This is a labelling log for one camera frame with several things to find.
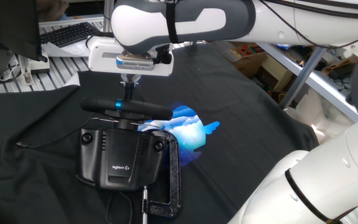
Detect wooden tray of coloured blocks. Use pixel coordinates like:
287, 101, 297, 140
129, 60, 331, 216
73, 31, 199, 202
230, 43, 262, 60

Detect black metal C-clamp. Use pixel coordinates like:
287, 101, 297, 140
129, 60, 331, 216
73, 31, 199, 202
140, 129, 182, 224

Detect aluminium rail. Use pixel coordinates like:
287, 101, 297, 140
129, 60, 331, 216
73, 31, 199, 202
39, 15, 105, 28

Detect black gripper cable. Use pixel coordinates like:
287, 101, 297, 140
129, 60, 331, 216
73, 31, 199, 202
85, 30, 114, 49

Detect cream cardboard box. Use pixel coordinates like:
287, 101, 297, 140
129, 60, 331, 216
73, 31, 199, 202
255, 54, 295, 93

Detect black racing steering wheel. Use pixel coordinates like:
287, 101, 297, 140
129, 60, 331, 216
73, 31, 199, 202
80, 96, 174, 126

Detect long thin black cable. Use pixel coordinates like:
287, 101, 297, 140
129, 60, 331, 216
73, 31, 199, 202
16, 111, 96, 149

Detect black power adapter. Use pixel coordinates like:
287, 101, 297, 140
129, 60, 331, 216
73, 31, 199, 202
327, 60, 358, 80

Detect black Logitech wheel base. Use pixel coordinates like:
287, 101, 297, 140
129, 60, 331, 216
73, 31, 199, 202
75, 123, 168, 192

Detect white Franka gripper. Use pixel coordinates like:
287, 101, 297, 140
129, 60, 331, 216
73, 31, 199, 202
88, 35, 175, 100

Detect white paper sheets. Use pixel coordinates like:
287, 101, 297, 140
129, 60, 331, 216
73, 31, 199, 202
41, 39, 92, 58

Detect thin black cable loop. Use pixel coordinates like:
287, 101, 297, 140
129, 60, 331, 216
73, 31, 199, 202
105, 191, 134, 224

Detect black cloth with blue print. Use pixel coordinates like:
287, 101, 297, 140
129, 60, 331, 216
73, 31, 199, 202
0, 42, 319, 224

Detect grey metal shelf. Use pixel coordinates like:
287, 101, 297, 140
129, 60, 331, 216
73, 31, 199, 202
256, 42, 358, 123

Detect small aluminium bracket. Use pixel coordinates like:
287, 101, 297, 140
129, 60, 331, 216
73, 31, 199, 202
19, 54, 34, 86

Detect aluminium upright post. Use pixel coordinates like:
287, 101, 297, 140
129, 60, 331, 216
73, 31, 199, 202
103, 0, 116, 34

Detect black computer keyboard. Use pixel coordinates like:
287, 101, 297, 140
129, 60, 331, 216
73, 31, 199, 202
40, 21, 103, 48

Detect black monitor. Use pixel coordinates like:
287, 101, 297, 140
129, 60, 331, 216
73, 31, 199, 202
0, 0, 48, 63

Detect brown cardboard box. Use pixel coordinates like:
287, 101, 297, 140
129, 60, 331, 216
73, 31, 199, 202
219, 42, 269, 78

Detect black camera cable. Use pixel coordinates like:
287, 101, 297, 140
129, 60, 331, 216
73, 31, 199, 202
155, 45, 173, 65

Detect silver depth camera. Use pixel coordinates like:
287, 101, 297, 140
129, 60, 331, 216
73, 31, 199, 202
115, 51, 155, 71

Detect person in brown top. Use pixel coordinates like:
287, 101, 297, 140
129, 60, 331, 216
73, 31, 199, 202
37, 0, 70, 22

